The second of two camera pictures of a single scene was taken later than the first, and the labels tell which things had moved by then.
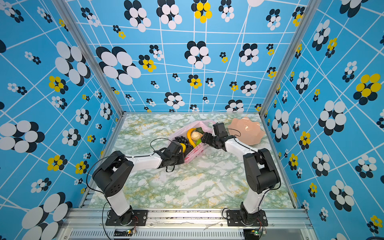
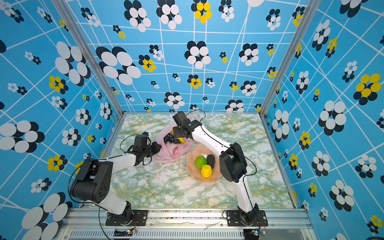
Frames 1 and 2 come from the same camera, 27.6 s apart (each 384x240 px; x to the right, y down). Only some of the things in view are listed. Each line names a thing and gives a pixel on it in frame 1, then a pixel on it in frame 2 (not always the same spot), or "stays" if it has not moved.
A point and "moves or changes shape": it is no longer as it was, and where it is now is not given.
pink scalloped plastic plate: x=248 y=131 → x=195 y=173
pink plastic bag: x=205 y=126 → x=169 y=153
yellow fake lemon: x=183 y=146 → x=206 y=171
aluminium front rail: x=87 y=224 stays
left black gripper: x=181 y=155 → x=154 y=146
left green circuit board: x=123 y=232 stays
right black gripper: x=206 y=139 → x=176 y=132
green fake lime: x=199 y=129 moves or changes shape
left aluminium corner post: x=62 y=7 stays
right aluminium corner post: x=313 y=7 stays
